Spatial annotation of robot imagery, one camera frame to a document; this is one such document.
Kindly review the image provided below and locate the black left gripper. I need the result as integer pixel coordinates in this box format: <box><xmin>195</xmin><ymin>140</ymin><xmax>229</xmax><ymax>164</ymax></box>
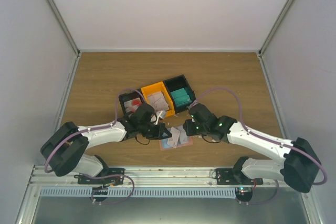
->
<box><xmin>139</xmin><ymin>122</ymin><xmax>172</xmax><ymax>141</ymax></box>

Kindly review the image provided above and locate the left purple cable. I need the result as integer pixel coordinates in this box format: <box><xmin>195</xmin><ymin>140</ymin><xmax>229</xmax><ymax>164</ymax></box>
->
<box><xmin>44</xmin><ymin>87</ymin><xmax>145</xmax><ymax>174</ymax></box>

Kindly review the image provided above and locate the aluminium mounting rail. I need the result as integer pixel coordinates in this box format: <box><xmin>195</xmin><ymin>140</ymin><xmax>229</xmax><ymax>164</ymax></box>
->
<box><xmin>28</xmin><ymin>166</ymin><xmax>289</xmax><ymax>187</ymax></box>

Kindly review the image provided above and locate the slotted cable duct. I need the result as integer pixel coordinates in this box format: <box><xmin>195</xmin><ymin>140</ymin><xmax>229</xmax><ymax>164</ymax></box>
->
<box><xmin>40</xmin><ymin>187</ymin><xmax>236</xmax><ymax>199</ymax></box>

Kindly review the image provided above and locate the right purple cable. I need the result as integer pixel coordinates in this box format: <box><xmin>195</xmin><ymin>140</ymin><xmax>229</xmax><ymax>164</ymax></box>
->
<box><xmin>188</xmin><ymin>87</ymin><xmax>328</xmax><ymax>186</ymax></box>

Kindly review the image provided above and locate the white patterned card stack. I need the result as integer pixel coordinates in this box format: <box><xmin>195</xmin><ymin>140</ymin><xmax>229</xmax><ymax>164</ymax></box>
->
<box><xmin>147</xmin><ymin>91</ymin><xmax>170</xmax><ymax>111</ymax></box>

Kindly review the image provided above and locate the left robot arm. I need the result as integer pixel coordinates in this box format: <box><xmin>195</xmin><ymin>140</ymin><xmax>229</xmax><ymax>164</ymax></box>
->
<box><xmin>40</xmin><ymin>103</ymin><xmax>172</xmax><ymax>184</ymax></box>

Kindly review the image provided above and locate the black bin with red cards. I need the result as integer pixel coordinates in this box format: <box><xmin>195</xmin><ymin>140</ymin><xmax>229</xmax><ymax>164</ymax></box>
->
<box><xmin>118</xmin><ymin>89</ymin><xmax>146</xmax><ymax>114</ymax></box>

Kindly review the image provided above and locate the purple cable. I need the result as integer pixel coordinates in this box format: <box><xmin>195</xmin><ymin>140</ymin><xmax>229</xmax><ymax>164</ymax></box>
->
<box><xmin>188</xmin><ymin>87</ymin><xmax>328</xmax><ymax>186</ymax></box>
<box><xmin>44</xmin><ymin>87</ymin><xmax>145</xmax><ymax>174</ymax></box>

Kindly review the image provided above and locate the teal card stack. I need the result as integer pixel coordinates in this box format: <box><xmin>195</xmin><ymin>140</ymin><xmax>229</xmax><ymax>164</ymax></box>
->
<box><xmin>171</xmin><ymin>88</ymin><xmax>191</xmax><ymax>107</ymax></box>

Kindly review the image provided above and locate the red circle card stack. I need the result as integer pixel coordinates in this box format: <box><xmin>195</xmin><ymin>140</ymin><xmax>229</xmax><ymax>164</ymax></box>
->
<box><xmin>123</xmin><ymin>98</ymin><xmax>142</xmax><ymax>113</ymax></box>

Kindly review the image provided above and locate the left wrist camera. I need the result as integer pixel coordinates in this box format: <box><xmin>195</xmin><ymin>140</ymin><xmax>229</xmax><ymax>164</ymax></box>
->
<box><xmin>154</xmin><ymin>110</ymin><xmax>166</xmax><ymax>125</ymax></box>

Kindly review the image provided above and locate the black bin with teal cards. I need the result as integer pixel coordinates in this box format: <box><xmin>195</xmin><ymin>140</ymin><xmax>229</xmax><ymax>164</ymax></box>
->
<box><xmin>163</xmin><ymin>74</ymin><xmax>195</xmax><ymax>114</ymax></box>

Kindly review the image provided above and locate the yellow plastic bin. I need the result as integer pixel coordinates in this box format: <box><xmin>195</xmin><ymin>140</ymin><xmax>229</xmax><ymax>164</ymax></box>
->
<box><xmin>141</xmin><ymin>81</ymin><xmax>175</xmax><ymax>116</ymax></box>

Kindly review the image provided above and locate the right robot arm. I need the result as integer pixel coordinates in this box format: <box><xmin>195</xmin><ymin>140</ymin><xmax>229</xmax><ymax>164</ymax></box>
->
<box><xmin>183</xmin><ymin>103</ymin><xmax>321</xmax><ymax>193</ymax></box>

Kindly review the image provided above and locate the pink leather card holder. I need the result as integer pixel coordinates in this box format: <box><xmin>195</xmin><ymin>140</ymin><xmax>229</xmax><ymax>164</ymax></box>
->
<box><xmin>159</xmin><ymin>125</ymin><xmax>193</xmax><ymax>151</ymax></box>

